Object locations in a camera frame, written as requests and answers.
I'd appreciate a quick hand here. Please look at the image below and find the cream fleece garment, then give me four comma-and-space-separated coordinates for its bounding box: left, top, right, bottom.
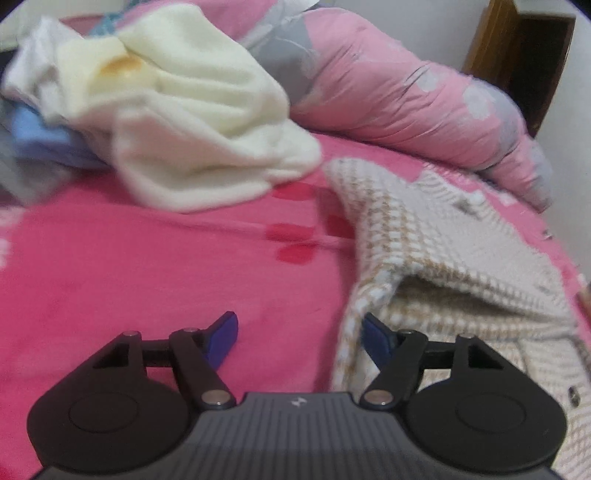
55, 4, 324, 215

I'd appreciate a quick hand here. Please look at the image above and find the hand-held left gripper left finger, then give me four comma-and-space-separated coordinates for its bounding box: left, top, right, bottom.
92, 311, 240, 411

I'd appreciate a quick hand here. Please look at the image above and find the blue cloth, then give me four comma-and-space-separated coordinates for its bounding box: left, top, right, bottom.
9, 102, 112, 169

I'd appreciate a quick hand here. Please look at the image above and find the white cloth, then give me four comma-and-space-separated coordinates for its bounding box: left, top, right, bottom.
2, 16, 75, 125

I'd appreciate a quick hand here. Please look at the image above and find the beige white houndstooth coat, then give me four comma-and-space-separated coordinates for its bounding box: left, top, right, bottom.
323, 157, 591, 480

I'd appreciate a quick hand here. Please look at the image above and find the pink floral bed blanket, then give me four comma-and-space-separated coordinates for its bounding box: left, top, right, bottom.
0, 131, 591, 416

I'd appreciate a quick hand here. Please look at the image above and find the wooden door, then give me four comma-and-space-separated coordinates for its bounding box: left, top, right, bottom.
462, 0, 578, 139

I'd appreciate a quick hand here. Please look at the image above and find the pink grey floral duvet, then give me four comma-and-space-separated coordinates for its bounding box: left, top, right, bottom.
124, 0, 555, 213

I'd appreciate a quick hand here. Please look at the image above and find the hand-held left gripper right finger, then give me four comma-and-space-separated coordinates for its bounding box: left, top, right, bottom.
360, 312, 506, 411

